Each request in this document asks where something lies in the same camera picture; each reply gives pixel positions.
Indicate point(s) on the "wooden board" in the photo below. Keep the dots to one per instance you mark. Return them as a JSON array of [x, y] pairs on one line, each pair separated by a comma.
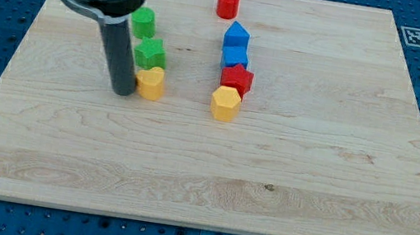
[[327, 141]]

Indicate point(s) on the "blue triangle block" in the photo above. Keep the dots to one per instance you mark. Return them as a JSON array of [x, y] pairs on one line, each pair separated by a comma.
[[236, 35]]

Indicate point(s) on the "green star block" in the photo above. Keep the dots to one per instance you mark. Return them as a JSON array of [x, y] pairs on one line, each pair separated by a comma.
[[150, 54]]

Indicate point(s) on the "white fiducial marker tag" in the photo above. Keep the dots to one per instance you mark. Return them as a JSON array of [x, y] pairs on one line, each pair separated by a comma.
[[411, 36]]

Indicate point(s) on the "green cylinder block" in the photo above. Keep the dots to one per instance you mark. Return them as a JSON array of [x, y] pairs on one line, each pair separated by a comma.
[[143, 23]]

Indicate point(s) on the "blue cube block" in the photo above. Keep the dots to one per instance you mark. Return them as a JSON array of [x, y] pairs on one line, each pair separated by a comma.
[[233, 55]]

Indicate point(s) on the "red cylinder block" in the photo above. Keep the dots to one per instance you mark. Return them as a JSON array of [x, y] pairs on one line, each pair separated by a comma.
[[227, 9]]

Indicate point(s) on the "yellow heart block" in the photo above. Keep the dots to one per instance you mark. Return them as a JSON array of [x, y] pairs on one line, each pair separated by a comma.
[[150, 83]]

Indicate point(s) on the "yellow hexagon block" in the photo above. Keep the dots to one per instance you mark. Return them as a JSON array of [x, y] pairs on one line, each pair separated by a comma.
[[225, 103]]

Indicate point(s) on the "grey cylindrical pointer rod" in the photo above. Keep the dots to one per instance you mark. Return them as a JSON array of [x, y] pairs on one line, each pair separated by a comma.
[[120, 62]]

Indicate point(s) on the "red star block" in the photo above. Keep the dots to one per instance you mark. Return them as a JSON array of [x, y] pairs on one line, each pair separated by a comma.
[[238, 77]]

